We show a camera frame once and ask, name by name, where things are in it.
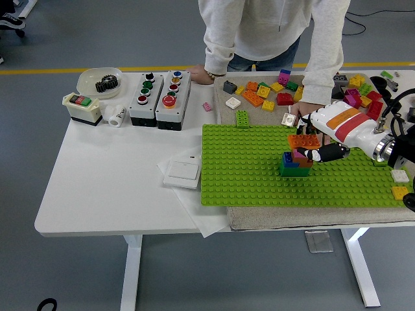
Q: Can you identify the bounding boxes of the white furniture foot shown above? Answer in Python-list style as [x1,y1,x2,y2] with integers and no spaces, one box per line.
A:
[18,0,38,19]

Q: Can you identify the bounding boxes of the green two-by-three plate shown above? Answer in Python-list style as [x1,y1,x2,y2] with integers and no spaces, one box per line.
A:
[235,109,252,129]

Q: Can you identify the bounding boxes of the person's right hand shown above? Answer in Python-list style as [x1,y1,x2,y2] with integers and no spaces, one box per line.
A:
[189,63,217,85]

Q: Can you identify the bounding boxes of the white table leg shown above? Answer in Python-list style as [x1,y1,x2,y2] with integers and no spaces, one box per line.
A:
[119,235,143,311]
[340,227,382,308]

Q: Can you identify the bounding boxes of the red two-by-four brick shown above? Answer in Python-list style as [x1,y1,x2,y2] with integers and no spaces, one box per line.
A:
[366,100,385,122]

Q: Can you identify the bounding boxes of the grey emergency-stop control box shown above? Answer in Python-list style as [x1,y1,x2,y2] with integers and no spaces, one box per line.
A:
[155,69,192,132]

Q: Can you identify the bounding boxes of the orange two-by-four brick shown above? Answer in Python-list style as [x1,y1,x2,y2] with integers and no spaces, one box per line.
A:
[242,89,265,108]
[287,133,321,150]

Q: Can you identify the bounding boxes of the brown brick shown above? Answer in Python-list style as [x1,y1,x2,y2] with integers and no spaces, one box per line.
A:
[290,152,314,168]

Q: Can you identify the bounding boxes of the beige red-green switch box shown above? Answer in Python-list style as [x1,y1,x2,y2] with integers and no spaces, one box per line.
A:
[62,92,101,127]

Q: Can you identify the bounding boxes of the grey four-button control box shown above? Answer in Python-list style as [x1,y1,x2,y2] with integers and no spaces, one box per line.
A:
[128,71,165,127]

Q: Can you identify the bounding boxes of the white paper sheet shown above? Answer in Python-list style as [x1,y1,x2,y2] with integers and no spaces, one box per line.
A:
[158,145,233,240]

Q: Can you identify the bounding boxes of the person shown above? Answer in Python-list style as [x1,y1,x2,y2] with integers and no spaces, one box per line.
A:
[198,0,353,109]

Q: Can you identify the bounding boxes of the green studded baseplate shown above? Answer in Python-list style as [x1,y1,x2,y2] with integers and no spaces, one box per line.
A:
[200,124,415,208]

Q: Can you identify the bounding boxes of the white plastic bowl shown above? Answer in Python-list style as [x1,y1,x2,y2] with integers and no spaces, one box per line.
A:
[77,67,125,100]

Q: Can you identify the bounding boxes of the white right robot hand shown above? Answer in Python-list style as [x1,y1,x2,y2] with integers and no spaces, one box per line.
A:
[296,100,389,163]

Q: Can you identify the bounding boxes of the dark green brick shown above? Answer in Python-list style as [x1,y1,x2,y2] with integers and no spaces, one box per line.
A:
[279,160,311,178]

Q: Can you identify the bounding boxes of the white wall switch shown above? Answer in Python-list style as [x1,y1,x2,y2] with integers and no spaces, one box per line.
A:
[163,160,202,190]

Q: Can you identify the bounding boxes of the white pipe tee fitting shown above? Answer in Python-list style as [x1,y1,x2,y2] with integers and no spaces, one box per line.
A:
[102,103,127,128]

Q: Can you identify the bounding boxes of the black sneaker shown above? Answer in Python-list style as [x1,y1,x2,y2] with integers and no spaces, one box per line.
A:
[0,12,27,30]

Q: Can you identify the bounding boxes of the grey-brown mat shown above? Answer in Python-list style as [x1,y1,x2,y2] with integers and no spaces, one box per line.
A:
[213,73,415,231]

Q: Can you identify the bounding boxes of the black floor cable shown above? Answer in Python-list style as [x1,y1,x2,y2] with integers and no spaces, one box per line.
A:
[346,8,415,17]
[343,12,367,36]

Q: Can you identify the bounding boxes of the person's left hand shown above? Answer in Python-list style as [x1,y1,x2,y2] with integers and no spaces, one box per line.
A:
[289,101,332,146]

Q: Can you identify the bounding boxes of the metal floor plate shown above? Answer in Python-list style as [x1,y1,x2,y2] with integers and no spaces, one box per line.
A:
[304,229,335,254]

